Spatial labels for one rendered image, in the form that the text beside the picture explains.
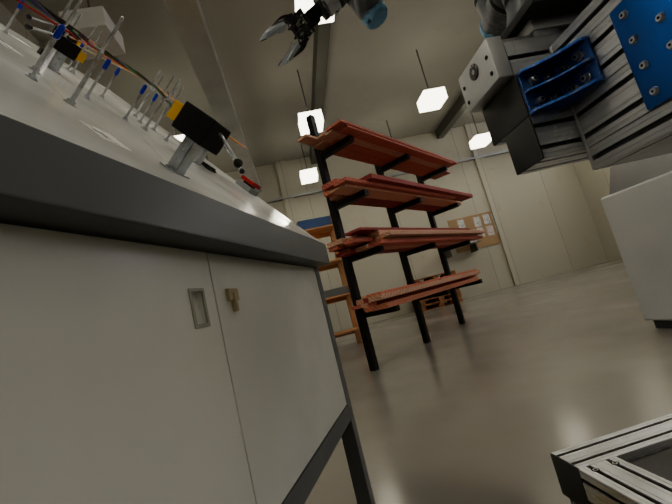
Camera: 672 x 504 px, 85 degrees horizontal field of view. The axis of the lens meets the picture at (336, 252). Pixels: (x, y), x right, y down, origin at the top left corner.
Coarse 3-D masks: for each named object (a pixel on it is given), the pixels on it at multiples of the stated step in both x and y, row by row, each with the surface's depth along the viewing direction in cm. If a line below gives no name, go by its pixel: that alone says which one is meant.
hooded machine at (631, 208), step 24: (624, 168) 249; (648, 168) 233; (624, 192) 249; (648, 192) 233; (624, 216) 253; (648, 216) 236; (624, 240) 257; (648, 240) 240; (624, 264) 261; (648, 264) 244; (648, 288) 247; (648, 312) 251
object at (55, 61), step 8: (24, 24) 72; (48, 32) 74; (64, 40) 76; (56, 48) 75; (64, 48) 76; (72, 48) 77; (80, 48) 78; (56, 56) 77; (64, 56) 77; (72, 56) 78; (48, 64) 76; (56, 64) 79; (56, 72) 77
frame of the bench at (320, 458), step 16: (320, 288) 108; (336, 352) 106; (352, 416) 104; (336, 432) 88; (352, 432) 102; (320, 448) 76; (352, 448) 101; (320, 464) 74; (352, 464) 101; (304, 480) 65; (352, 480) 101; (368, 480) 102; (288, 496) 59; (304, 496) 64; (368, 496) 99
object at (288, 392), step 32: (224, 256) 60; (224, 288) 57; (256, 288) 68; (288, 288) 84; (224, 320) 55; (256, 320) 65; (288, 320) 78; (320, 320) 100; (256, 352) 61; (288, 352) 74; (320, 352) 93; (256, 384) 59; (288, 384) 70; (320, 384) 87; (256, 416) 56; (288, 416) 66; (320, 416) 81; (256, 448) 54; (288, 448) 63; (256, 480) 51; (288, 480) 60
